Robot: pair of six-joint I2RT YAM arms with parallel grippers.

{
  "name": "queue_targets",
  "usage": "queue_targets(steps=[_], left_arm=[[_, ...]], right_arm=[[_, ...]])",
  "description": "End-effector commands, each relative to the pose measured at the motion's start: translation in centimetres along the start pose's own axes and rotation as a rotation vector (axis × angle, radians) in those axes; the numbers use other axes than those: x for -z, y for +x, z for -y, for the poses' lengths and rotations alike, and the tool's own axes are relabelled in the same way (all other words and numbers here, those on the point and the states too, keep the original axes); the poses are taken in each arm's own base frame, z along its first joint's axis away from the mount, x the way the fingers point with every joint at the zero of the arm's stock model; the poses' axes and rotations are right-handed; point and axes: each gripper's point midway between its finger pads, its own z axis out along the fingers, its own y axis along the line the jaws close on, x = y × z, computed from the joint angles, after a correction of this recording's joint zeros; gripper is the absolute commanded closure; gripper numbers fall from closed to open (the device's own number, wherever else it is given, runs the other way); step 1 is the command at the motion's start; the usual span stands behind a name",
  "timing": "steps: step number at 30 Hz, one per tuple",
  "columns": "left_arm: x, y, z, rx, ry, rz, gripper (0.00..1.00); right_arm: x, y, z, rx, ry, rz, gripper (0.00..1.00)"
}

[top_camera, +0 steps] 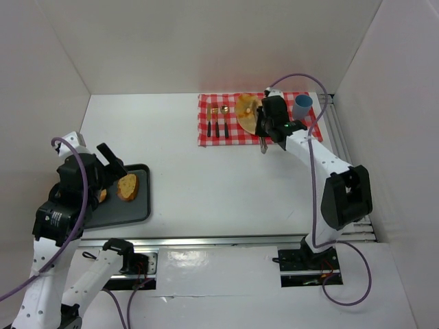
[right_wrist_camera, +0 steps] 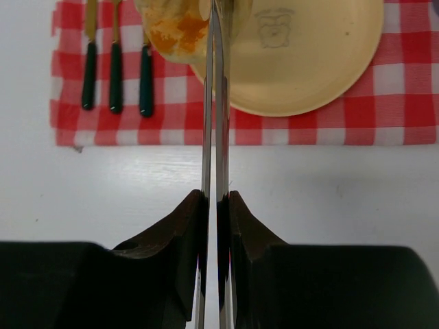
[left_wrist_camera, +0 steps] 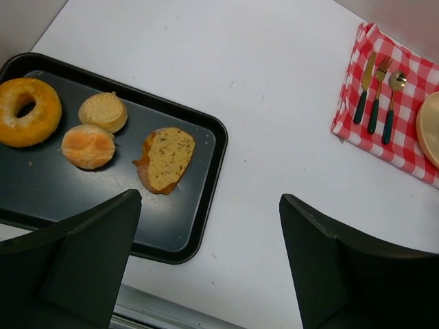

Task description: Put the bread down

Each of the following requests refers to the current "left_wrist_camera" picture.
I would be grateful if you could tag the cream round plate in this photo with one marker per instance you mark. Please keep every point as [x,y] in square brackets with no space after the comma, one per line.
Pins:
[427,121]

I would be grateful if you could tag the gold knife green handle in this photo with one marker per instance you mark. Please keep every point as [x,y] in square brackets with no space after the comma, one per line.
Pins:
[365,83]

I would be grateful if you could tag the gold fork green handle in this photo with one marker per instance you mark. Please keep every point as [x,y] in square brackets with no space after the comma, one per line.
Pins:
[380,76]

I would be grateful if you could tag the gold spoon green handle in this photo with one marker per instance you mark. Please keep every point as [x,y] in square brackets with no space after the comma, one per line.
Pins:
[397,81]

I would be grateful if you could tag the round pale bun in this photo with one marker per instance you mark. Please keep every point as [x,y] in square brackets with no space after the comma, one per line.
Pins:
[105,110]

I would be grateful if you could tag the orange sugared donut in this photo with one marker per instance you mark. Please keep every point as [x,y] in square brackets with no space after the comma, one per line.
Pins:
[30,112]

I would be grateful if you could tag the round split-top bun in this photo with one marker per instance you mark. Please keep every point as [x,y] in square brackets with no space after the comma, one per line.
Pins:
[88,147]

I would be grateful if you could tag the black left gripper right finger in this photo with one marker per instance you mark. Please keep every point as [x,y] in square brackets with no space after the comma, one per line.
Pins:
[345,278]

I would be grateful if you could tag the herb bread slice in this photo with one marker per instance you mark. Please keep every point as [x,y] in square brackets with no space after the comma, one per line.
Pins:
[166,154]

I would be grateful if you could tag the black baking tray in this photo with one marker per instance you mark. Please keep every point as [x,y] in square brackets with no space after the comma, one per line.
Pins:
[40,186]

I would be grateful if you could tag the red white checkered cloth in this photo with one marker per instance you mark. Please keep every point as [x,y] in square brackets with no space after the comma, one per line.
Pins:
[403,151]

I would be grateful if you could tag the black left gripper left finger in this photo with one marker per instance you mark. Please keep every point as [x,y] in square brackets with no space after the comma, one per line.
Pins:
[68,274]

